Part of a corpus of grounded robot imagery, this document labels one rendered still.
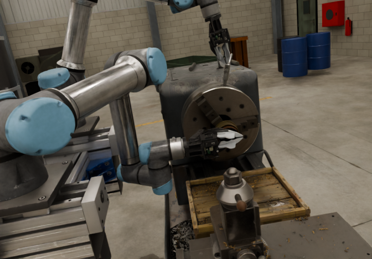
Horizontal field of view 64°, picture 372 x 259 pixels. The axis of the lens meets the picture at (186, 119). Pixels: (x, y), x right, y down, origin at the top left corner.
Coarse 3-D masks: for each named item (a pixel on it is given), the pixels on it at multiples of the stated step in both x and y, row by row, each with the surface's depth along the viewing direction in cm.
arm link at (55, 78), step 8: (48, 72) 114; (56, 72) 112; (64, 72) 114; (40, 80) 111; (48, 80) 111; (56, 80) 111; (64, 80) 113; (72, 80) 120; (40, 88) 113; (56, 88) 112
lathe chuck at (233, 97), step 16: (192, 96) 123; (208, 96) 117; (224, 96) 117; (240, 96) 118; (192, 112) 118; (224, 112) 119; (240, 112) 120; (256, 112) 120; (192, 128) 120; (208, 128) 121; (256, 128) 122; (240, 144) 124; (224, 160) 125
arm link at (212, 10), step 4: (212, 4) 120; (216, 4) 121; (204, 8) 121; (208, 8) 120; (212, 8) 120; (216, 8) 121; (204, 12) 122; (208, 12) 121; (212, 12) 120; (216, 12) 121; (204, 16) 123; (208, 16) 121; (212, 16) 121
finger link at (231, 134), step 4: (220, 132) 104; (224, 132) 104; (228, 132) 105; (232, 132) 105; (236, 132) 105; (220, 136) 103; (224, 136) 103; (228, 136) 102; (232, 136) 102; (236, 136) 105; (240, 136) 105
